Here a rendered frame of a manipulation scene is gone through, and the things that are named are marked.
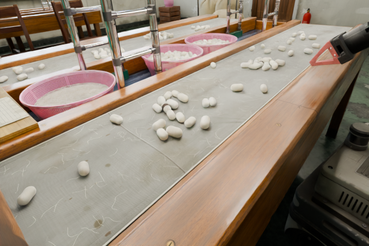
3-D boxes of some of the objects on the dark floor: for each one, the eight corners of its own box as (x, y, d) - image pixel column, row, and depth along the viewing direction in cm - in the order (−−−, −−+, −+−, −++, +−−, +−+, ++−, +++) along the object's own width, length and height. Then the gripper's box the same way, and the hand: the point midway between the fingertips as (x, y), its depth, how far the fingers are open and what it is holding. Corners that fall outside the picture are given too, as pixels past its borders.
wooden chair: (100, 84, 265) (79, 0, 221) (73, 80, 280) (48, 1, 235) (122, 72, 300) (108, -3, 256) (97, 68, 315) (79, -2, 270)
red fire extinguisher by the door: (308, 33, 446) (314, 7, 422) (305, 35, 435) (311, 7, 410) (301, 33, 454) (306, 6, 430) (298, 34, 443) (303, 7, 419)
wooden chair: (11, 115, 210) (-40, 11, 165) (5, 100, 238) (-41, 9, 193) (60, 99, 236) (27, 5, 191) (49, 88, 263) (17, 4, 219)
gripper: (380, 47, 49) (311, 78, 61) (384, 39, 56) (320, 70, 68) (364, 21, 49) (298, 57, 61) (369, 16, 56) (309, 50, 68)
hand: (313, 62), depth 64 cm, fingers closed
